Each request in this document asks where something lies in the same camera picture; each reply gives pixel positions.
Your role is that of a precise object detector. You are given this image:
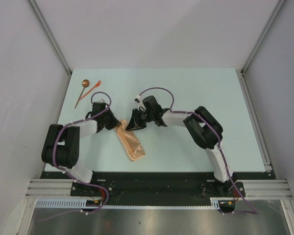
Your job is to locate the orange cloth napkin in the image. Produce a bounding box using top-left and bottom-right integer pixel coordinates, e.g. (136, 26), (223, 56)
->
(117, 119), (146, 162)

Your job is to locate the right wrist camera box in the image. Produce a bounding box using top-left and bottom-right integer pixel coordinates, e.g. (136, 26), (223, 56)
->
(134, 95), (146, 110)

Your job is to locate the copper spoon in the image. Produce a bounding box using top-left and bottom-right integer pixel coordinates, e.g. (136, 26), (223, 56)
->
(74, 79), (90, 108)

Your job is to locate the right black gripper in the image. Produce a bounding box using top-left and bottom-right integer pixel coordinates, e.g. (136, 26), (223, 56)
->
(126, 109), (154, 132)

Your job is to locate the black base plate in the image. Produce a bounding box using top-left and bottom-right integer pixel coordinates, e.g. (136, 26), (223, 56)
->
(71, 172), (245, 206)

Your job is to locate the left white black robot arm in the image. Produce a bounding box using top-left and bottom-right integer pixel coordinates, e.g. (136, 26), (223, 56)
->
(41, 100), (121, 196)

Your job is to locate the left aluminium frame post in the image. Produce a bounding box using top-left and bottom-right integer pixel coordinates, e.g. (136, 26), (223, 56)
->
(26, 0), (72, 77)

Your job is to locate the aluminium frame post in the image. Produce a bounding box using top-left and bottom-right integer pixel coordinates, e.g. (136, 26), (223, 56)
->
(240, 0), (288, 75)
(26, 0), (72, 77)

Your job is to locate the slotted cable duct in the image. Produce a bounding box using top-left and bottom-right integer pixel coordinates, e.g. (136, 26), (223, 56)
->
(35, 199), (234, 210)

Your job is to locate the orange plastic fork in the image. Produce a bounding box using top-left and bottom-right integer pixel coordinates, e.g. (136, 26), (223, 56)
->
(80, 80), (101, 99)

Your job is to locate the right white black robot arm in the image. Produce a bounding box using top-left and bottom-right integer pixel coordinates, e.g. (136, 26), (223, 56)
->
(126, 95), (234, 196)

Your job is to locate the right aluminium frame post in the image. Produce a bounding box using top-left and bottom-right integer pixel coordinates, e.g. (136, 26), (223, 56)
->
(240, 0), (288, 75)

